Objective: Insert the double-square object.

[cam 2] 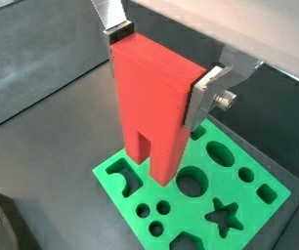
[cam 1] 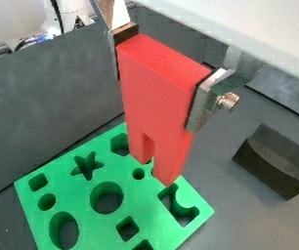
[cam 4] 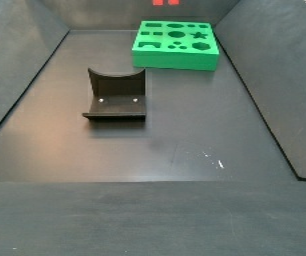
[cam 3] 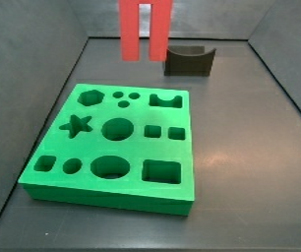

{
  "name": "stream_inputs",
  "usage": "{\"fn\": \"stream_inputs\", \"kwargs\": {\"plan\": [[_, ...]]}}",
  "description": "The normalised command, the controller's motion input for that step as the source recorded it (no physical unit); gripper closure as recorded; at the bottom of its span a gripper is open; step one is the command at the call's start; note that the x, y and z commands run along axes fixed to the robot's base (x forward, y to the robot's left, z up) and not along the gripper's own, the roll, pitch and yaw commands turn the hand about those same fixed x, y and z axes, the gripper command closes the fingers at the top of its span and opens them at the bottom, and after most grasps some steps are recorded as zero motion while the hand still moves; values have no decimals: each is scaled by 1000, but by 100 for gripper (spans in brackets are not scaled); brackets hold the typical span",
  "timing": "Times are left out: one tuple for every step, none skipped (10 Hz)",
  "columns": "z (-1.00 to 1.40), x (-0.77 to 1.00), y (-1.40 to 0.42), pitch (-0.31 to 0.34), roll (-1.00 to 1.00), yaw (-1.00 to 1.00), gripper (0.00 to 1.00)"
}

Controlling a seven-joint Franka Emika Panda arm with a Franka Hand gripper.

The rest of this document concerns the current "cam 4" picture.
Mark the left red square object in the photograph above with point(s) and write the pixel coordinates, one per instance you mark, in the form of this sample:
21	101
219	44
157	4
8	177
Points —
157	2

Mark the red square object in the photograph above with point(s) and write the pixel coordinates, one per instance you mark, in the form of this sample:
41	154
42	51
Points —
157	2
172	2

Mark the right red square object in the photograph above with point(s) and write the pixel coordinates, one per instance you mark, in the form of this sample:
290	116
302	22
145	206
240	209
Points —
172	2

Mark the black curved plastic holder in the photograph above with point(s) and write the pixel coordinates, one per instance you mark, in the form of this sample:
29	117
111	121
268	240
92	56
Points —
119	96

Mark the green foam shape-sorter block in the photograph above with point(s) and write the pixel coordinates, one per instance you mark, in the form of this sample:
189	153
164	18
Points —
176	45

